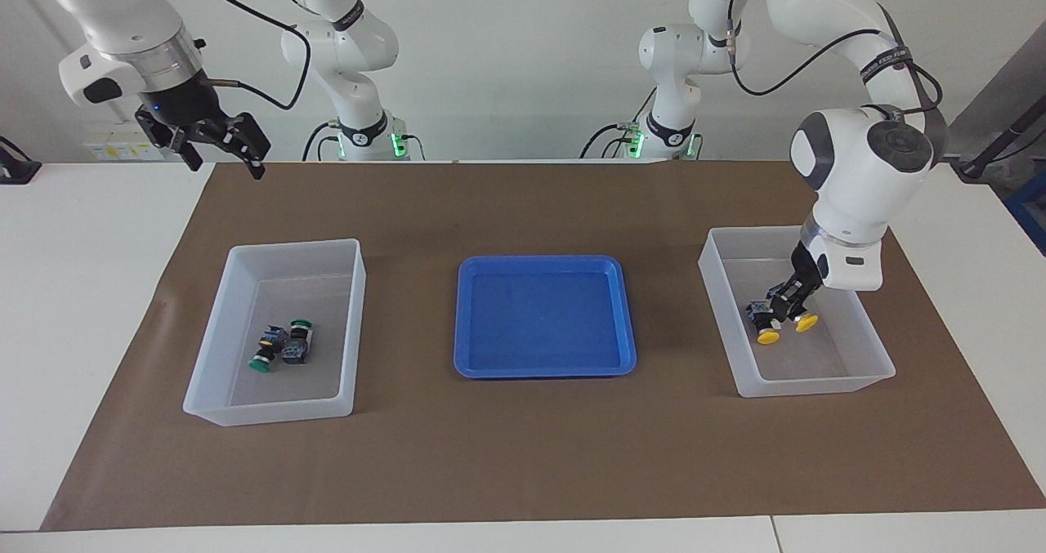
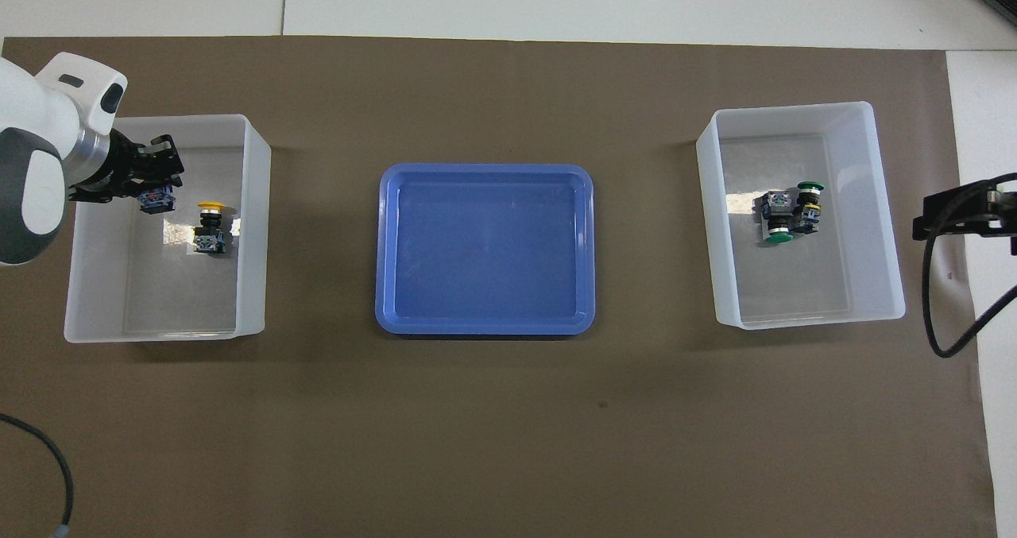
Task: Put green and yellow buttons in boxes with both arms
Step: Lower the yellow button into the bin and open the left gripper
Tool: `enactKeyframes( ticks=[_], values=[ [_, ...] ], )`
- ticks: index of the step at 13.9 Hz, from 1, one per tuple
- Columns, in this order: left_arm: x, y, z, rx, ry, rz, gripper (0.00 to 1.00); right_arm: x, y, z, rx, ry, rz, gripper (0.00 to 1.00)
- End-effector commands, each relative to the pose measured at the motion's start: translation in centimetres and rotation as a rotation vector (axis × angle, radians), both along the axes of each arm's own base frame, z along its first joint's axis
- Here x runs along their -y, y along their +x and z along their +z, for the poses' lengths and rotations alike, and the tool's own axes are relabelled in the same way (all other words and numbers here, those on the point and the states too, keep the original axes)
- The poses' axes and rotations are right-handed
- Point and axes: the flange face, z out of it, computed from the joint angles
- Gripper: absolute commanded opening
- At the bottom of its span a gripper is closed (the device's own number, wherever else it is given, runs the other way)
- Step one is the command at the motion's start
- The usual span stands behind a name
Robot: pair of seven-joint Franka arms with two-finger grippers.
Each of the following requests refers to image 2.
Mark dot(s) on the blue plastic tray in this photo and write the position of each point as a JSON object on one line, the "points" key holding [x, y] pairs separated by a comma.
{"points": [[485, 252]]}

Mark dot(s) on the yellow mushroom push button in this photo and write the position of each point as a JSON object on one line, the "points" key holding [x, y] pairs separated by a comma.
{"points": [[211, 228], [156, 200]]}

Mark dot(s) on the translucent white plastic box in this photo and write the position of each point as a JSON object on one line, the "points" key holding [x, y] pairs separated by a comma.
{"points": [[802, 292], [175, 299]]}

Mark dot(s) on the large mushroom green push button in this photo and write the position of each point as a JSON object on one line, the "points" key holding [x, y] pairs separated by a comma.
{"points": [[779, 220]]}

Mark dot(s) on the brown table mat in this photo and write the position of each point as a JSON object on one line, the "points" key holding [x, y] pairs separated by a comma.
{"points": [[508, 427]]}

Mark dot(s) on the small green push button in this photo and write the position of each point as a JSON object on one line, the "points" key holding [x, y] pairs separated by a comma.
{"points": [[810, 204]]}

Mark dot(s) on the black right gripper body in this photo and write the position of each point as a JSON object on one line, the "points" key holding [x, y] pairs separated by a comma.
{"points": [[1005, 216]]}

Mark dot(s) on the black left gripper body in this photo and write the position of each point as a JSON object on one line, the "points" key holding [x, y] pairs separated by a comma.
{"points": [[111, 168]]}

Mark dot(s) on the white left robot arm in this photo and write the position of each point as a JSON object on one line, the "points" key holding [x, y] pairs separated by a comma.
{"points": [[32, 188]]}

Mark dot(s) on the white paper label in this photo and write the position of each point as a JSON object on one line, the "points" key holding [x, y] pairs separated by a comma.
{"points": [[178, 232]]}

